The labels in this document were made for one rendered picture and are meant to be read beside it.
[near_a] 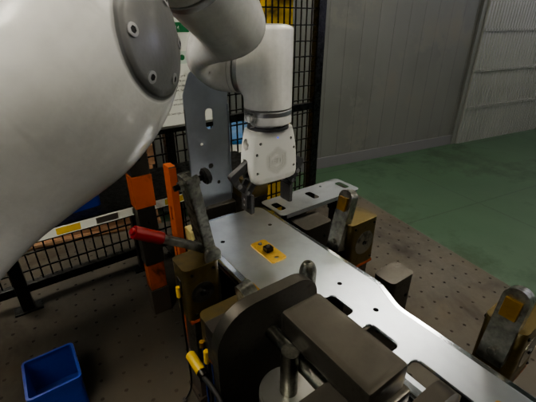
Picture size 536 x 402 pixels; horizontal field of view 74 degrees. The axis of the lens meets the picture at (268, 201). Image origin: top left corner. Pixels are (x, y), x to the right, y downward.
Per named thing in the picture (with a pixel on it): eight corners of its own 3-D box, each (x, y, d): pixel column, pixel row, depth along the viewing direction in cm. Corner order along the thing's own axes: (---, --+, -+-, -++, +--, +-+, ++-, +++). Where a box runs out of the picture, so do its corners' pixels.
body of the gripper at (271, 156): (255, 128, 59) (257, 190, 64) (303, 119, 64) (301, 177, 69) (232, 119, 64) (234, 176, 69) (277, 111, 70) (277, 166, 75)
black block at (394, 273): (400, 367, 86) (424, 267, 73) (373, 388, 81) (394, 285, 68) (383, 352, 90) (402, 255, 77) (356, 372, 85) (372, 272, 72)
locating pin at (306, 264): (318, 289, 68) (321, 262, 65) (305, 297, 66) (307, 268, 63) (307, 281, 70) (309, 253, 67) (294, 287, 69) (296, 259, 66)
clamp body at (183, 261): (230, 389, 81) (220, 260, 65) (189, 414, 76) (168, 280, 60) (215, 368, 86) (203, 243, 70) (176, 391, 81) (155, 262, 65)
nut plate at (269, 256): (287, 258, 75) (287, 253, 74) (272, 264, 73) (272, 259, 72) (264, 239, 81) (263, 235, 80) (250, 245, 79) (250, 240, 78)
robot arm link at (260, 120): (259, 115, 58) (259, 133, 59) (301, 108, 62) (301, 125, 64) (232, 106, 64) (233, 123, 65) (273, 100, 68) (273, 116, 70)
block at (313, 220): (332, 301, 107) (340, 217, 94) (301, 317, 101) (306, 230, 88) (315, 287, 112) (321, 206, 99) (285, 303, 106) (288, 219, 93)
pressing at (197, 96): (233, 199, 99) (226, 68, 84) (195, 210, 93) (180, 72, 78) (231, 198, 100) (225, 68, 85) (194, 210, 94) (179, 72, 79)
